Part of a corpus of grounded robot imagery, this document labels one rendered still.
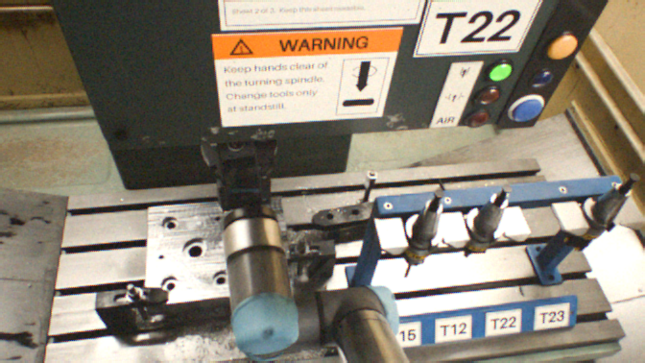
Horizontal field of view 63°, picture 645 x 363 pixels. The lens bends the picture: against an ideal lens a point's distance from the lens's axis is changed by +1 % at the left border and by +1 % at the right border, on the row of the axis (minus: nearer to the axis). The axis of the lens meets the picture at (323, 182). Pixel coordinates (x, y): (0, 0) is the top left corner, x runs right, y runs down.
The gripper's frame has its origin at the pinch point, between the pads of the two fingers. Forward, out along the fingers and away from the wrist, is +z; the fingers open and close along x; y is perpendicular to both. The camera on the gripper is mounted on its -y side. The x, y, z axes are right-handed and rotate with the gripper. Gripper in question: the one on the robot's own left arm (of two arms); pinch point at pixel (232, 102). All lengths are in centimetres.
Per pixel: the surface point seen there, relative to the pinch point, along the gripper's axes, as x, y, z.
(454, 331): 40, 47, -27
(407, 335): 30, 46, -26
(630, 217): 67, 19, -19
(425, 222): 28.1, 13.6, -17.1
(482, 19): 19.9, -30.8, -21.0
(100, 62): -11.1, -27.8, -19.5
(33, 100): -60, 80, 80
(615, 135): 102, 46, 16
